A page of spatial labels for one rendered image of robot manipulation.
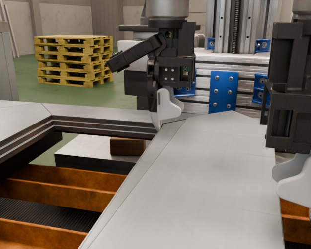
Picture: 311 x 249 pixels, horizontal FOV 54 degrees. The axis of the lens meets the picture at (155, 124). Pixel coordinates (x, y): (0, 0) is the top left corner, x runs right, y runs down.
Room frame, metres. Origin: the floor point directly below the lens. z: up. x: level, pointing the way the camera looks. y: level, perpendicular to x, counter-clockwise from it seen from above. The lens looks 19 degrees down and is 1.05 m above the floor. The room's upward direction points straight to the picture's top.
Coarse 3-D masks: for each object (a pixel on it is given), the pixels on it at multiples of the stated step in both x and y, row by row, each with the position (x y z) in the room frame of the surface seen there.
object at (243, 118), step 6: (210, 114) 0.67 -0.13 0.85; (216, 114) 0.67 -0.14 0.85; (222, 114) 0.67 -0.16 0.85; (228, 114) 0.67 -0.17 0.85; (234, 114) 0.67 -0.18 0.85; (222, 120) 0.63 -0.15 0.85; (228, 120) 0.63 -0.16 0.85; (234, 120) 0.63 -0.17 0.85; (240, 120) 0.63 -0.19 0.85; (246, 120) 0.63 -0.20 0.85; (252, 120) 0.63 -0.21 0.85; (258, 120) 0.63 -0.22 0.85
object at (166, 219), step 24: (144, 192) 0.34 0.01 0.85; (120, 216) 0.29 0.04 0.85; (144, 216) 0.29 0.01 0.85; (168, 216) 0.29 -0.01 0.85; (192, 216) 0.29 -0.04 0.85; (216, 216) 0.29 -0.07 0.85; (240, 216) 0.29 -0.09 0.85; (264, 216) 0.29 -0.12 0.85; (168, 240) 0.25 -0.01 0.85; (192, 240) 0.25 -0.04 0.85; (216, 240) 0.25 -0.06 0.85; (240, 240) 0.25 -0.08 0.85; (264, 240) 0.25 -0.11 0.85
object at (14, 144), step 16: (32, 128) 0.60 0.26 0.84; (48, 128) 0.63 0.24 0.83; (64, 128) 0.65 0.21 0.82; (80, 128) 0.64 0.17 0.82; (96, 128) 0.63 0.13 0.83; (112, 128) 0.63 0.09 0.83; (128, 128) 0.62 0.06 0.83; (144, 128) 0.61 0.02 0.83; (160, 128) 0.58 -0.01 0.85; (176, 128) 0.58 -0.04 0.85; (0, 144) 0.51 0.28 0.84; (16, 144) 0.54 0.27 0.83; (160, 144) 0.49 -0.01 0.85; (0, 160) 0.48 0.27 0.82; (144, 160) 0.43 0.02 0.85; (128, 176) 0.38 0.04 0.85; (128, 192) 0.34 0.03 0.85; (112, 208) 0.30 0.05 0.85; (96, 224) 0.27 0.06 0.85
